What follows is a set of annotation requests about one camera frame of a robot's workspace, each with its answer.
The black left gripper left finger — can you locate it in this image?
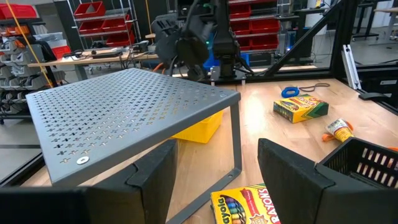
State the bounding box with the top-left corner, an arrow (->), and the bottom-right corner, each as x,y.
0,138 -> 178,224

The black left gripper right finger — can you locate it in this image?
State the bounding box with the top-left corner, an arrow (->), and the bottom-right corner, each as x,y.
257,138 -> 398,224

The yellow green crayon box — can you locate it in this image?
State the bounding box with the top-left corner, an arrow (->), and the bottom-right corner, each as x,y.
210,183 -> 281,224
272,93 -> 330,124

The large black plastic basket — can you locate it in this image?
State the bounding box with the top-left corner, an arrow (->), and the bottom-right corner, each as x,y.
315,136 -> 398,189

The plastic crayon pack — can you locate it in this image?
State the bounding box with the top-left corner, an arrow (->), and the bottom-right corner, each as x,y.
324,118 -> 355,144

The grey perforated metal shelf riser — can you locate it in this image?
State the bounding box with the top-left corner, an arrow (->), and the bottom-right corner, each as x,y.
25,67 -> 244,224

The yellow plastic basket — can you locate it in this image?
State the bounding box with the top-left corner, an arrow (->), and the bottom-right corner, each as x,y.
170,110 -> 224,144

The blue plastic bin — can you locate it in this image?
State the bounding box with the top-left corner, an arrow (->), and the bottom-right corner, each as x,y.
202,51 -> 251,72

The red storage bin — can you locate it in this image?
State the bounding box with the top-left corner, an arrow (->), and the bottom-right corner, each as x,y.
245,34 -> 280,51
101,16 -> 132,33
105,32 -> 136,48
0,3 -> 39,21
73,1 -> 107,19
250,18 -> 280,34
51,45 -> 72,60
229,2 -> 251,19
78,19 -> 105,35

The wooden workbench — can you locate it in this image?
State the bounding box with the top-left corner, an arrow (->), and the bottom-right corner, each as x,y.
27,49 -> 160,82

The dark thin rubber band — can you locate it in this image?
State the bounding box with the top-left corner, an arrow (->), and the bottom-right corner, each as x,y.
297,82 -> 331,93

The silver aluminium bar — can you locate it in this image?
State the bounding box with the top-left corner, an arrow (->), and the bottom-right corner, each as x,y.
341,44 -> 363,91

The rack with grey bins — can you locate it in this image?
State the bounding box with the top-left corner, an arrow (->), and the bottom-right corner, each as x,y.
0,17 -> 67,123

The metal wire rack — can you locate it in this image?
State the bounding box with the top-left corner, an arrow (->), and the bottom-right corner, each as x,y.
66,0 -> 140,51
228,0 -> 282,53

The blue spiral coil ring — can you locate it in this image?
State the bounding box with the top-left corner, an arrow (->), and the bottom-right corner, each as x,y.
280,86 -> 300,99

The black flat bracket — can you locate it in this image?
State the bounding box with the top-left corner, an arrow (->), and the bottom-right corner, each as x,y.
358,91 -> 390,101

